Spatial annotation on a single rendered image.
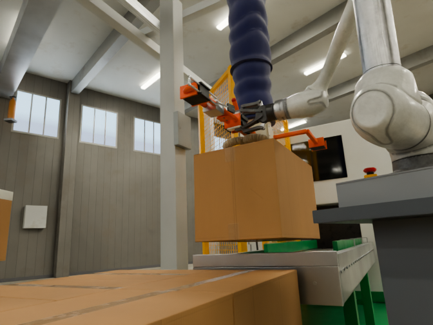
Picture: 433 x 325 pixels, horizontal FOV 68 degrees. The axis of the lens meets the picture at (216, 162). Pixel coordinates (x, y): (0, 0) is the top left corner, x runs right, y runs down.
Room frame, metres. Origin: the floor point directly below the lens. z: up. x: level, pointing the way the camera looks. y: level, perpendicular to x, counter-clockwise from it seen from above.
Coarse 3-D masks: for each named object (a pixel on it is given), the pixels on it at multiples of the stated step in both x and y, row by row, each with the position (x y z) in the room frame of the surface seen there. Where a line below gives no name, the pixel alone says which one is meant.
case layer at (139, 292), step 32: (0, 288) 1.19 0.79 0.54; (32, 288) 1.15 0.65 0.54; (64, 288) 1.10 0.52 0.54; (96, 288) 1.06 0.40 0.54; (128, 288) 1.03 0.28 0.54; (160, 288) 0.99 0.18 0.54; (192, 288) 0.96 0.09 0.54; (224, 288) 0.93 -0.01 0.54; (256, 288) 0.99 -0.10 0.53; (288, 288) 1.25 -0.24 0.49; (0, 320) 0.65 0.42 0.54; (32, 320) 0.63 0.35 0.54; (64, 320) 0.62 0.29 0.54; (96, 320) 0.61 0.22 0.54; (128, 320) 0.60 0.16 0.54; (160, 320) 0.60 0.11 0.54; (192, 320) 0.69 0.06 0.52; (224, 320) 0.80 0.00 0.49; (256, 320) 0.97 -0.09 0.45; (288, 320) 1.22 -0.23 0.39
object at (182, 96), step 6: (186, 84) 1.06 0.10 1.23; (192, 84) 1.05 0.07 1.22; (180, 90) 1.07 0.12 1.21; (180, 96) 1.07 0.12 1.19; (186, 96) 1.06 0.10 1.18; (192, 96) 1.06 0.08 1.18; (198, 96) 1.06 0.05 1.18; (192, 102) 1.10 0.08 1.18; (198, 102) 1.10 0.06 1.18; (204, 102) 1.11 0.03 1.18
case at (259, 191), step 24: (264, 144) 1.27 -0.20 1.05; (216, 168) 1.38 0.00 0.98; (240, 168) 1.32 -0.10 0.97; (264, 168) 1.27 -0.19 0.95; (288, 168) 1.38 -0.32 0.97; (216, 192) 1.38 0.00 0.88; (240, 192) 1.32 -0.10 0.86; (264, 192) 1.27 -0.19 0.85; (288, 192) 1.35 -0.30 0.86; (312, 192) 1.71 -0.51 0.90; (216, 216) 1.38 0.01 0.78; (240, 216) 1.33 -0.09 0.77; (264, 216) 1.27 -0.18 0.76; (288, 216) 1.32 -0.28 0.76; (312, 216) 1.66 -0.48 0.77; (216, 240) 1.38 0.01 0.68; (240, 240) 1.39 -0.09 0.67; (264, 240) 1.56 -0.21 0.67; (288, 240) 1.79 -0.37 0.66
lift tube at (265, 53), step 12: (228, 0) 1.60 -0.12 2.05; (240, 0) 1.53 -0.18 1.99; (252, 0) 1.51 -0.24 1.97; (264, 0) 1.59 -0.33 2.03; (240, 12) 1.53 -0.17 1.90; (264, 12) 1.56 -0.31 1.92; (228, 24) 1.63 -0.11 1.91; (240, 24) 1.52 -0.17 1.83; (252, 24) 1.52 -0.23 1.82; (264, 24) 1.55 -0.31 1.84; (240, 36) 1.54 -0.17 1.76; (252, 36) 1.51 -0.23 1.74; (264, 36) 1.54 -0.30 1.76; (240, 48) 1.53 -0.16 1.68; (252, 48) 1.52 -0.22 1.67; (264, 48) 1.54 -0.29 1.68; (240, 60) 1.53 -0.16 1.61; (264, 60) 1.53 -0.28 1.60
